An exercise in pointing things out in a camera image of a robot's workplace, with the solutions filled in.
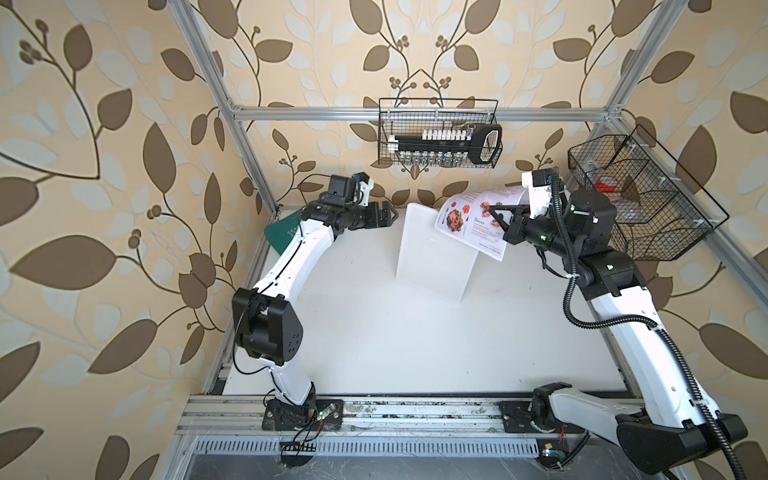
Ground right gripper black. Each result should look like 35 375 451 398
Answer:
491 203 582 262

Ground printed paper restaurant menu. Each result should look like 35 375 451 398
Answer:
434 185 529 261

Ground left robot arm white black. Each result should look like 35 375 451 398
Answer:
232 172 398 418

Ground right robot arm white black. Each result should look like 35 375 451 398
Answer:
488 190 747 479

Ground white narrow menu rack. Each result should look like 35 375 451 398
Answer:
396 203 478 304

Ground red item in basket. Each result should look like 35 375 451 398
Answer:
595 175 618 193

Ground green plastic tool case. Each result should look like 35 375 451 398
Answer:
264 211 301 255

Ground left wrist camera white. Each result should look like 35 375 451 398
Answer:
352 172 375 207

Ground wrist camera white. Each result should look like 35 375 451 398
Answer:
352 172 375 207
521 167 560 219

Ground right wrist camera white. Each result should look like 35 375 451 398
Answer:
521 167 560 219

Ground black wire basket back wall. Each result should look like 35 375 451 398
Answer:
376 97 503 171

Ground black wire basket wall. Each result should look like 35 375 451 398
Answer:
376 97 503 171
568 124 729 261

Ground black wire basket right wall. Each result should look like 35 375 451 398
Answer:
568 124 729 261

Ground aluminium frame bars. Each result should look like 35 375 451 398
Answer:
167 0 768 313

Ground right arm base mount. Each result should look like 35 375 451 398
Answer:
498 382 585 434

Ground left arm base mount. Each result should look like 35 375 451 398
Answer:
261 396 345 432

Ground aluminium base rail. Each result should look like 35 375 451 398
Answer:
157 392 691 480

